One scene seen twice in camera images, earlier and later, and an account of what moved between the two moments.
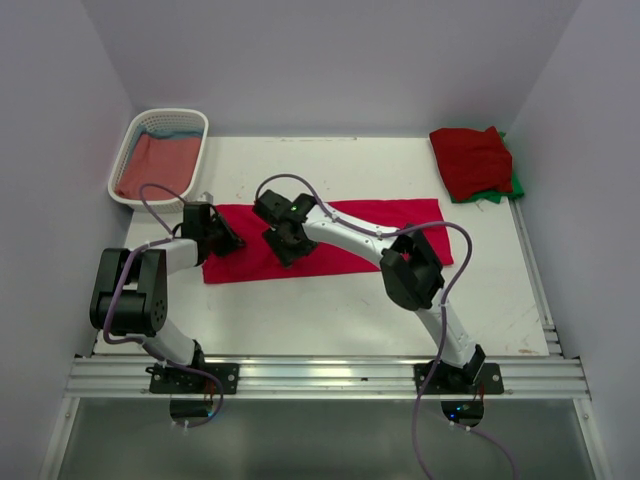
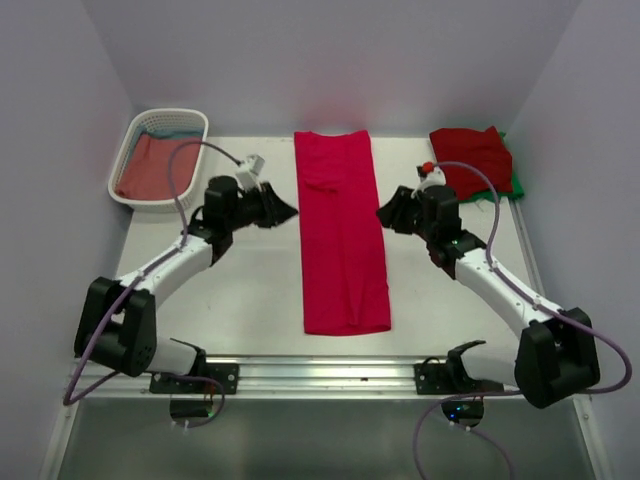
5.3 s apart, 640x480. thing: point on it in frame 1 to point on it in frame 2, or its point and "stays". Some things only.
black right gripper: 285,254 to 392,214
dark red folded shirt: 472,162 stays
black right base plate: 448,379 stays
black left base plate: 170,380 stays
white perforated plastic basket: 171,119 stays
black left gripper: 232,240 to 274,208
